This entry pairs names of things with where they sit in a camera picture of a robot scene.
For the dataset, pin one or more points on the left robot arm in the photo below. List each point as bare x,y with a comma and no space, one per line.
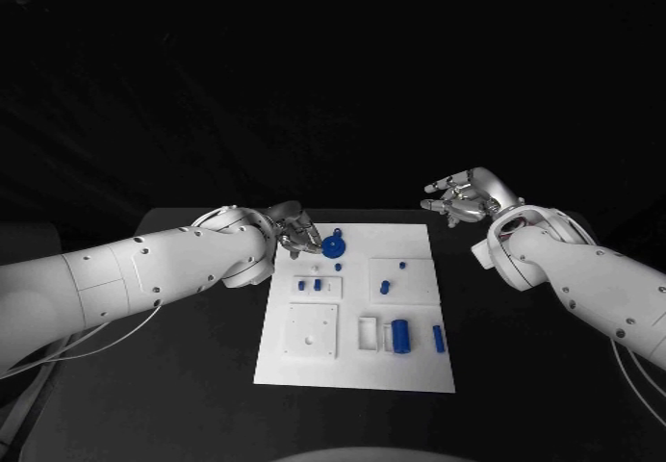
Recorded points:
172,263

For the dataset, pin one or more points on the thick blue cylinder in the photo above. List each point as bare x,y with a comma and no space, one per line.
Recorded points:
401,336

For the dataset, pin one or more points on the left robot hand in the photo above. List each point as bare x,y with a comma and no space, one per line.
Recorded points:
296,231

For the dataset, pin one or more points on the white task board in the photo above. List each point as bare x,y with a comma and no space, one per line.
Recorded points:
356,310

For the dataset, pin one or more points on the blue oblong plug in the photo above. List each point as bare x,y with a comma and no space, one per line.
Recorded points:
384,287

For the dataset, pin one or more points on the blue gear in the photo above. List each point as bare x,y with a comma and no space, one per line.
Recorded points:
333,246

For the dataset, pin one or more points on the thin blue cylinder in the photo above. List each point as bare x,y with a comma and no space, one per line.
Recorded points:
439,338

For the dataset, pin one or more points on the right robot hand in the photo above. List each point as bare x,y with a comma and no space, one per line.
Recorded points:
476,202

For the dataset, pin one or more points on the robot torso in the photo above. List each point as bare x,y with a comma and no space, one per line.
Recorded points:
364,455

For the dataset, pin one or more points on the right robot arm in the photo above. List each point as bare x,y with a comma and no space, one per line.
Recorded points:
589,274

